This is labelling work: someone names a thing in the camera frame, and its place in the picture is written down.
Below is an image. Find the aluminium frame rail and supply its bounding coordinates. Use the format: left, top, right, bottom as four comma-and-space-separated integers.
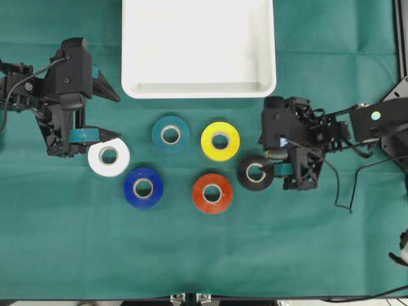
394, 0, 407, 79

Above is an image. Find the metal bracket at table edge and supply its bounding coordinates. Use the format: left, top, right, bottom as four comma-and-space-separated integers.
170, 293, 212, 306

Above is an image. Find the green tape roll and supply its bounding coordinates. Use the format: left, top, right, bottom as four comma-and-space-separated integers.
151, 115, 190, 155

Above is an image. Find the white plastic tray case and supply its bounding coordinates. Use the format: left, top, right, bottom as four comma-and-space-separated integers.
121, 1, 277, 99

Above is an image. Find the yellow tape roll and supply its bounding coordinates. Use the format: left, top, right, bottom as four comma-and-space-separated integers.
201, 122, 240, 162

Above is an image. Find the black right camera cable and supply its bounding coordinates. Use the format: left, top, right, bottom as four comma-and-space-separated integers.
280, 136, 408, 214

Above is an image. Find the red tape roll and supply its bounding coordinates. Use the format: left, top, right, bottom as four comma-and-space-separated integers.
192, 173, 233, 214

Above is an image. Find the white tape roll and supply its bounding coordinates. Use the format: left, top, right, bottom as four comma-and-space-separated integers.
87, 138, 131, 177

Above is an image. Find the black tape roll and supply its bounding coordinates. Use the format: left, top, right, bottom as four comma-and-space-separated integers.
237, 154, 273, 191

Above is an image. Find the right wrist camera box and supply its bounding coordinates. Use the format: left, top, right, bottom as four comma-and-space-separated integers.
258, 96, 309, 160

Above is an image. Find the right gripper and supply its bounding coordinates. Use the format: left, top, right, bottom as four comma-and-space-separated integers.
261, 99, 351, 191

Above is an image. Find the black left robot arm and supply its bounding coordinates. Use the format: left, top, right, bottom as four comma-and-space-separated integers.
1, 55, 120, 158

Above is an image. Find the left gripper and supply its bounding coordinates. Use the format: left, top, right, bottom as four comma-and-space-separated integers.
0, 60, 122, 159

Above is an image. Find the white black object at edge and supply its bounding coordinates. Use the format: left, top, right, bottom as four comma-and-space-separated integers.
388, 231, 407, 267

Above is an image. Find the blue tape roll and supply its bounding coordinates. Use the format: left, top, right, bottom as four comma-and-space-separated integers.
123, 168, 164, 210

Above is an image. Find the green table cloth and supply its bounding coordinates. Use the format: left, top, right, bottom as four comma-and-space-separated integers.
1, 1, 407, 300

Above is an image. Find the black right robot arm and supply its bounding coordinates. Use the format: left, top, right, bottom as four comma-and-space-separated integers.
259, 78, 407, 191

